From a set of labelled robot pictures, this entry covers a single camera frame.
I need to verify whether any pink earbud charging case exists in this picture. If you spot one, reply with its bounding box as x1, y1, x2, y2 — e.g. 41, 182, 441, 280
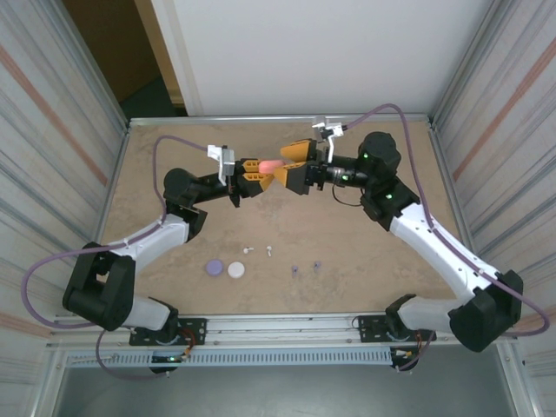
258, 158, 288, 175

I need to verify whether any brown wooden door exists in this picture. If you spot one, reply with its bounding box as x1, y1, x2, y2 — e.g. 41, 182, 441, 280
60, 0, 183, 105

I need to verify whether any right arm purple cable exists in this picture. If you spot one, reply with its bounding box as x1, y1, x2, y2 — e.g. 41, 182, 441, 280
341, 103, 551, 373

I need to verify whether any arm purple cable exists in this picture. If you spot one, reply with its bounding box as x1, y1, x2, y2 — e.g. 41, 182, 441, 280
21, 135, 210, 380
341, 103, 551, 373

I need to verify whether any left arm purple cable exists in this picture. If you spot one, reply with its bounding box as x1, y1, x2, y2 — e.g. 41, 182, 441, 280
21, 135, 210, 380

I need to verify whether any aluminium table edge rail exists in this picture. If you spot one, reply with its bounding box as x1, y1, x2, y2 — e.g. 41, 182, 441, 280
127, 113, 437, 130

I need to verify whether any thin black cable loop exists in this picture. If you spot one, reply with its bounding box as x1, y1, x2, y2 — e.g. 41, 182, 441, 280
332, 184, 364, 206

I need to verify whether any aluminium table side rail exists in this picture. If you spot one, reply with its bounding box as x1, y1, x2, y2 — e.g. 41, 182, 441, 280
50, 123, 132, 338
427, 123, 520, 338

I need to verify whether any long aluminium base rail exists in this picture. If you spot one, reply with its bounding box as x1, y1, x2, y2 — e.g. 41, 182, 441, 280
47, 310, 520, 348

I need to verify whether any thin red wire bundle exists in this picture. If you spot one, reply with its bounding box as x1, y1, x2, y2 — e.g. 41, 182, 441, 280
180, 329, 199, 361
403, 329, 431, 361

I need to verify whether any slotted grey cable duct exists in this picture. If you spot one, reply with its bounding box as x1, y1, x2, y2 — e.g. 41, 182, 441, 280
64, 349, 394, 368

